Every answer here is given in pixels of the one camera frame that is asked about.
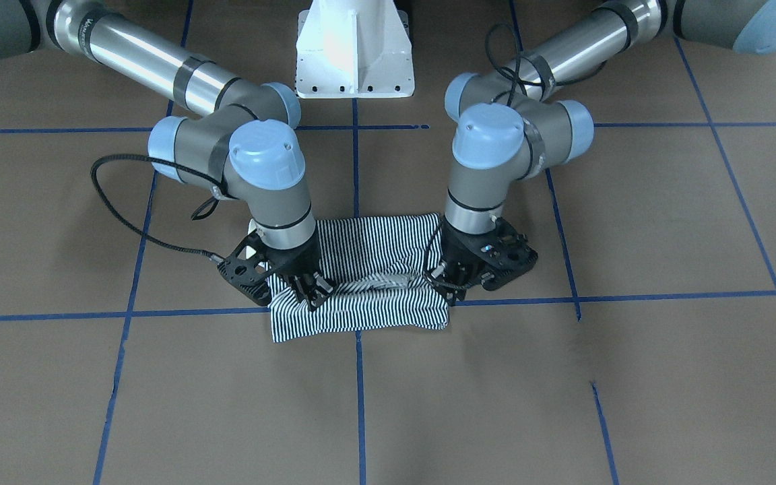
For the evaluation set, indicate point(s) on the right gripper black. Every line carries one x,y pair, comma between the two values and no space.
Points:
292,264

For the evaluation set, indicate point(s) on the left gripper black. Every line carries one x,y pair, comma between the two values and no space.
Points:
461,259

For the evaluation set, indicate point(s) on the navy white striped polo shirt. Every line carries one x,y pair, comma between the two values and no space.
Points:
377,267

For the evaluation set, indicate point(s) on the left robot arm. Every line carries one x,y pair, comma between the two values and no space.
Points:
507,130

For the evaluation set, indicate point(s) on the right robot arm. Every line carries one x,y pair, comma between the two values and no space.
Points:
239,146

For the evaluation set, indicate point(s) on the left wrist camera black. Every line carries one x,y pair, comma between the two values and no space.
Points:
506,255

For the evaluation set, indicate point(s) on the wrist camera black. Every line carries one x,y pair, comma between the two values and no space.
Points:
242,269
506,255

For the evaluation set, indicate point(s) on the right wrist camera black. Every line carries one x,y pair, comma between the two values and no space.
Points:
242,269

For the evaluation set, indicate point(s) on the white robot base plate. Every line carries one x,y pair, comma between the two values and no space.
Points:
354,49

